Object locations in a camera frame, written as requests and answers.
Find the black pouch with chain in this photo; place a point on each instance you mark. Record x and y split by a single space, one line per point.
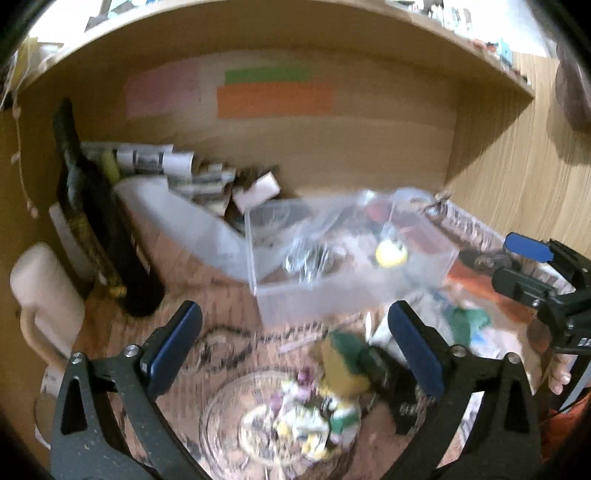
396 385

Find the clear plastic bin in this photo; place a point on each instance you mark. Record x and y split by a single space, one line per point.
314 257

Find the floral fabric scrunchie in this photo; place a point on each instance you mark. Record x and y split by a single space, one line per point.
308 413

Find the orange cloth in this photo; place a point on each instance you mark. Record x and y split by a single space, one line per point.
461 277

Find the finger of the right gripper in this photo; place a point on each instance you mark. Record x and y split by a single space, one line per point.
528 248
520 287

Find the cream ceramic mug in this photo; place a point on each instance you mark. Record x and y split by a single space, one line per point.
52 311

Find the wooden shelf unit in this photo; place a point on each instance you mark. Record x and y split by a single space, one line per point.
515 162

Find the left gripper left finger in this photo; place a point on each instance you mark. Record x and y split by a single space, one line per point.
107 424

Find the dark wine bottle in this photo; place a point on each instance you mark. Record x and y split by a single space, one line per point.
99 224

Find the green knitted cloth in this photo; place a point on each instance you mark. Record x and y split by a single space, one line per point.
467 323

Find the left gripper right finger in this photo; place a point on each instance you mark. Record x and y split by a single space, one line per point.
504 442

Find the brown hanging bag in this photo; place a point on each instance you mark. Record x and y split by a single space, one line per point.
572 89

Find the yellow green sponge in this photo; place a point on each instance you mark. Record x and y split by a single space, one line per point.
340 352

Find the stack of newspapers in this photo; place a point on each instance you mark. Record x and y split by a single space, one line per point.
214 185

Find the person right hand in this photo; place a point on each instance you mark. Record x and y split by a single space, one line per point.
559 374

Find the green sticky note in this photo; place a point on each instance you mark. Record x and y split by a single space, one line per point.
266 74

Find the pink sticky note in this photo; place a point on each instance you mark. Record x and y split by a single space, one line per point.
162 90

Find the orange sticky note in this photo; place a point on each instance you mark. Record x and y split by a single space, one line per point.
274 99

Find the yellow plush ball face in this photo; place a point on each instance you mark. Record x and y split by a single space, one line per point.
391 253

